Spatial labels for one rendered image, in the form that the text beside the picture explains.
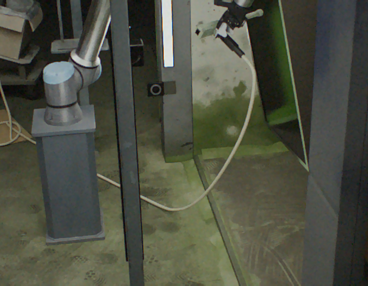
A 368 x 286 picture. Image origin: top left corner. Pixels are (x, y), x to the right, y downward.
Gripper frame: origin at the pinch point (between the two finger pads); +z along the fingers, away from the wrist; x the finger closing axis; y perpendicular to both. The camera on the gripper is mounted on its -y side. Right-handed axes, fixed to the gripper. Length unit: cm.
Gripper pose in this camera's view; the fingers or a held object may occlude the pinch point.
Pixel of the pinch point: (218, 33)
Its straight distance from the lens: 317.3
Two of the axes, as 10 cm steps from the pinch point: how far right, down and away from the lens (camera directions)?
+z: -3.9, 6.3, 6.7
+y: 6.6, 7.0, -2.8
